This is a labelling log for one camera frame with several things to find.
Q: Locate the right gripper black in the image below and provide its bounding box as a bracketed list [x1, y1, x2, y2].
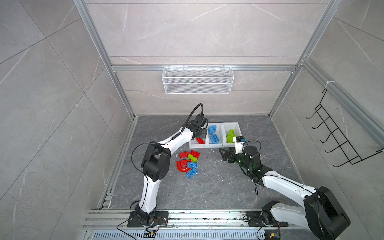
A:
[219, 145, 253, 173]

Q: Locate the red lego brick bottom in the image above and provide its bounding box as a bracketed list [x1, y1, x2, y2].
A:
[196, 138, 205, 145]

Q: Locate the red lego brick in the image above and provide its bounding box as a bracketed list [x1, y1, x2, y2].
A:
[191, 151, 201, 159]
[196, 138, 205, 145]
[179, 151, 190, 159]

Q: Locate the blue lego brick top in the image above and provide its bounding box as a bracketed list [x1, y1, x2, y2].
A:
[210, 134, 220, 144]

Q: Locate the blue lego brick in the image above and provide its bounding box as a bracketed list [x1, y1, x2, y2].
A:
[208, 125, 217, 135]
[187, 168, 198, 179]
[210, 134, 220, 144]
[187, 162, 199, 169]

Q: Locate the white three-compartment bin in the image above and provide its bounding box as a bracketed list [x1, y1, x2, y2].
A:
[189, 122, 243, 149]

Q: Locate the green lego brick bottom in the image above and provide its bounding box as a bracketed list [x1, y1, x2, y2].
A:
[227, 129, 237, 144]

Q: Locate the green lego brick top pile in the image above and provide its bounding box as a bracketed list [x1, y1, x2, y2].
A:
[188, 154, 198, 163]

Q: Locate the red arch lego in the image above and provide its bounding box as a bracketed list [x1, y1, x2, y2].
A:
[177, 160, 191, 173]

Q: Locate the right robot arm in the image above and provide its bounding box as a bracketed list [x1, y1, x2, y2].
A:
[219, 136, 351, 240]

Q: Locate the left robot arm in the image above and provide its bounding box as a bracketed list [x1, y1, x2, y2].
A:
[135, 113, 208, 226]

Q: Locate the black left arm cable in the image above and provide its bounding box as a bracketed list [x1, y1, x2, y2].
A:
[179, 103, 205, 134]

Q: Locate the white wire mesh basket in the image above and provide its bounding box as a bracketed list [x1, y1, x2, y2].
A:
[162, 67, 235, 94]

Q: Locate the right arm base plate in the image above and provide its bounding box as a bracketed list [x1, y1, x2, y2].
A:
[243, 211, 289, 227]

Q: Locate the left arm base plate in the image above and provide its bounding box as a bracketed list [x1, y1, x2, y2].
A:
[127, 211, 169, 228]

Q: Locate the black wire hook rack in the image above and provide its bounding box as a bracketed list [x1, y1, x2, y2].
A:
[306, 89, 384, 168]

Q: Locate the aluminium front rail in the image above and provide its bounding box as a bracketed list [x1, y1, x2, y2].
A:
[81, 209, 316, 240]

